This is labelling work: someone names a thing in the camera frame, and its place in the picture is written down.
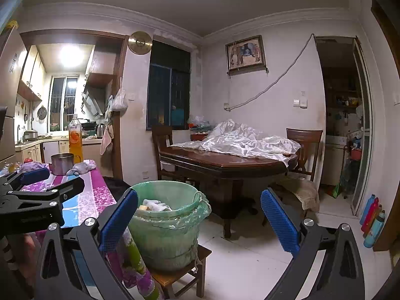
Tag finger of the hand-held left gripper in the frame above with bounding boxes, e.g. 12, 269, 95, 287
6, 176, 86, 208
0, 167, 51, 194

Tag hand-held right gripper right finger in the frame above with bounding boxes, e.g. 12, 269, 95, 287
260, 188, 366, 300

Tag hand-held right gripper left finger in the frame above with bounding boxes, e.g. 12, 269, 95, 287
34, 188, 140, 300

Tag green plastic bucket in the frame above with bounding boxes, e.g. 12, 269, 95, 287
127, 180, 212, 272

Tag purple plastic bag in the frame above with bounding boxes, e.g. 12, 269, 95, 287
19, 161, 51, 174

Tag grey glove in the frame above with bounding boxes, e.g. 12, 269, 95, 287
65, 161, 96, 176

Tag metal pot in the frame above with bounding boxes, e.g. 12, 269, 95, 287
50, 153, 80, 176

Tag purple floral tablecloth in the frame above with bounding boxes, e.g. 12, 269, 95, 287
0, 159, 160, 300

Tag lower kitchen cabinets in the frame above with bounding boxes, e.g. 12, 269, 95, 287
15, 137, 104, 165

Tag kitchen cabinets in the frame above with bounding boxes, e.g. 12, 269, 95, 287
17, 45, 122, 102
15, 137, 104, 165

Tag beige seat cushion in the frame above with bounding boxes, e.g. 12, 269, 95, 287
276, 176, 320, 213

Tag white crumpled wrapper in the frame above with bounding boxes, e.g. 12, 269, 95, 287
143, 198, 173, 213

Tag orange juice bottle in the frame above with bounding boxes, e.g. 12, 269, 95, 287
69, 115, 84, 165

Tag hanging beige towel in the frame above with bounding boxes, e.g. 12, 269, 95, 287
100, 122, 115, 156

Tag dark wooden chair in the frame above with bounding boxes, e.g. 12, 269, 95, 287
275, 128, 323, 226
151, 125, 201, 188

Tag barred kitchen window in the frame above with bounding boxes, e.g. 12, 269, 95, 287
48, 75, 79, 132

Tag dark wooden dining table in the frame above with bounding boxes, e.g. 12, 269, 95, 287
159, 145, 299, 238

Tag small wooden stool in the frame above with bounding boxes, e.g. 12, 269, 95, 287
147, 245, 212, 299

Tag grey refrigerator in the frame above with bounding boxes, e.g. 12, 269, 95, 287
0, 22, 19, 163

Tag white crumpled sheet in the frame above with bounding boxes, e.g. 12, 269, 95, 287
171, 119, 301, 168

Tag range hood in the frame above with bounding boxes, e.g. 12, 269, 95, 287
83, 87, 105, 118

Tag dark blue bottle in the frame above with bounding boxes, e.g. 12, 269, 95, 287
359, 194, 376, 226

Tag red bottle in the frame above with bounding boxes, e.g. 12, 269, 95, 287
362, 197, 379, 232

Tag light blue bottle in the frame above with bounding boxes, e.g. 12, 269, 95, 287
363, 210, 386, 248

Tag brown bottle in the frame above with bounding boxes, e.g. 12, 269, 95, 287
365, 204, 382, 235

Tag hanging clear plastic bag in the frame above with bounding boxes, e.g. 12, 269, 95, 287
111, 78, 129, 112

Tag upper kitchen cabinets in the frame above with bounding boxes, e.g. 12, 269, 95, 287
17, 45, 122, 102

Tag kitchen ceiling light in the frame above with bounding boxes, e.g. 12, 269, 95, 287
58, 45, 86, 68

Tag dark barred window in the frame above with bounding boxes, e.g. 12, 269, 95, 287
146, 39, 191, 131

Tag white wall cable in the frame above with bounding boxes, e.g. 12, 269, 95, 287
225, 33, 316, 111

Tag gold round wall clock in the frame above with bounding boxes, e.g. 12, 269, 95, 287
128, 31, 153, 55

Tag framed wall picture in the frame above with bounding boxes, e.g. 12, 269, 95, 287
225, 35, 267, 76

